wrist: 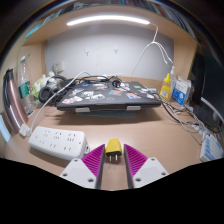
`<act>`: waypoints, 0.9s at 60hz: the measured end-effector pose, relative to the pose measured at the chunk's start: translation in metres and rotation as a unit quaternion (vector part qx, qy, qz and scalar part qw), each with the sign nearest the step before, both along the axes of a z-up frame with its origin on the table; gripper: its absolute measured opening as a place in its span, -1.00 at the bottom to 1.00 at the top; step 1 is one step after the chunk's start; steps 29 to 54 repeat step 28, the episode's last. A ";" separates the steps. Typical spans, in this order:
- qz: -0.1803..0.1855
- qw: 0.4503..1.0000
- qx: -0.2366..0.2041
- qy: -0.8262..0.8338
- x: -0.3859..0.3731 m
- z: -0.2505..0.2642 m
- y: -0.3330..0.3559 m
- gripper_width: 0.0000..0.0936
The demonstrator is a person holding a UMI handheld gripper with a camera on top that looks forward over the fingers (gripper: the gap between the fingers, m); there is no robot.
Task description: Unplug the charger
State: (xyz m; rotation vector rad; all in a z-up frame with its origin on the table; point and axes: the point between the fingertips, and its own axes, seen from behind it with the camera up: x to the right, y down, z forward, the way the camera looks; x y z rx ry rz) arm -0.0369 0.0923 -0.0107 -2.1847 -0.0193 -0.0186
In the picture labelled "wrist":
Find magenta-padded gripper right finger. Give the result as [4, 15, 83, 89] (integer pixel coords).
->
[123, 143, 170, 189]

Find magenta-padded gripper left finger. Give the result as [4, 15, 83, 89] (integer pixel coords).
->
[59, 143, 106, 190]

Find yellow charger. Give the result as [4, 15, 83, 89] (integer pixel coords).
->
[105, 137, 123, 164]

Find white power strip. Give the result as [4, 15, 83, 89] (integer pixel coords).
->
[28, 125, 90, 162]

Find grey laptop stand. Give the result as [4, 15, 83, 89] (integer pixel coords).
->
[73, 105, 143, 119]

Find white ribbed box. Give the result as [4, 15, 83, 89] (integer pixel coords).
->
[199, 133, 224, 163]

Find small crumpled packet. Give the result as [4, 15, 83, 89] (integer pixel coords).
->
[18, 123, 32, 138]

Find dark laptop with stickers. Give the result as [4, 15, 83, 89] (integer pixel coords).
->
[55, 80, 162, 112]

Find yellow squeeze bottle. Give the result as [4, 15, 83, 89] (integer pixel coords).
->
[159, 73, 172, 102]

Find black headphones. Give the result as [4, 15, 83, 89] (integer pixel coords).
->
[38, 75, 69, 105]

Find blue white box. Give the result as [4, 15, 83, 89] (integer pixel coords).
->
[171, 75, 193, 106]

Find white tissue pack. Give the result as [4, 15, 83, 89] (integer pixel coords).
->
[0, 114, 12, 143]

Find rose metal thermos jug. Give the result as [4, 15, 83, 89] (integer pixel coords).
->
[2, 68, 30, 134]

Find green white plush toy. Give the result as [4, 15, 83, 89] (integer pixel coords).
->
[32, 71, 56, 99]

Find white pump bottle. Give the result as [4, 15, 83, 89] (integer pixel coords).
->
[168, 65, 177, 95]

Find black monitor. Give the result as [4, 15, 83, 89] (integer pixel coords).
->
[189, 49, 224, 133]

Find clear plastic water bottle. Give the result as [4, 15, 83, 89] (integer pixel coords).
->
[17, 53, 37, 116]

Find wooden shelf with items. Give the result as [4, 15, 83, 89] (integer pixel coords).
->
[23, 0, 198, 47]

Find white LED light bar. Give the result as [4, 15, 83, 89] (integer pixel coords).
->
[65, 14, 151, 27]

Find tangled desk cables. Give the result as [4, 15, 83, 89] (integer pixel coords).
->
[159, 98, 214, 145]

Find white power strip cable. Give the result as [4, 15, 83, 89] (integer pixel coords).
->
[28, 70, 93, 136]

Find black cable bundle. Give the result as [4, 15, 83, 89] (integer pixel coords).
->
[66, 74, 123, 88]

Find white hanging cable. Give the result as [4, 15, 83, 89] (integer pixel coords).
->
[130, 22, 174, 78]

